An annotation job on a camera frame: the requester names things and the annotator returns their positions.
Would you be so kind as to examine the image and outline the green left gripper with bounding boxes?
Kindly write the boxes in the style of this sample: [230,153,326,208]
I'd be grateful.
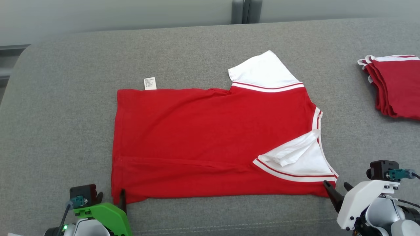
[73,188,133,236]

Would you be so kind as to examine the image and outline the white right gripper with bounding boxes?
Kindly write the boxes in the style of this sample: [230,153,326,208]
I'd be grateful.
[323,179,401,231]

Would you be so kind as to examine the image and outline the red jersey with white sleeves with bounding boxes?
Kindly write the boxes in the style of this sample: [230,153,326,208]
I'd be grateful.
[111,50,339,206]

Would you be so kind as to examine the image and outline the red shorts with white stripe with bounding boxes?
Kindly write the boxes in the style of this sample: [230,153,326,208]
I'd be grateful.
[357,54,420,120]

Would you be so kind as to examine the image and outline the left camera cable teal plug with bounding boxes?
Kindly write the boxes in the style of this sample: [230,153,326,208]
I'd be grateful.
[58,195,87,236]

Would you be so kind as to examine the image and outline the grey double metal frame post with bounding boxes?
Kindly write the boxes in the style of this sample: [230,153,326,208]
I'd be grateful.
[231,0,263,24]

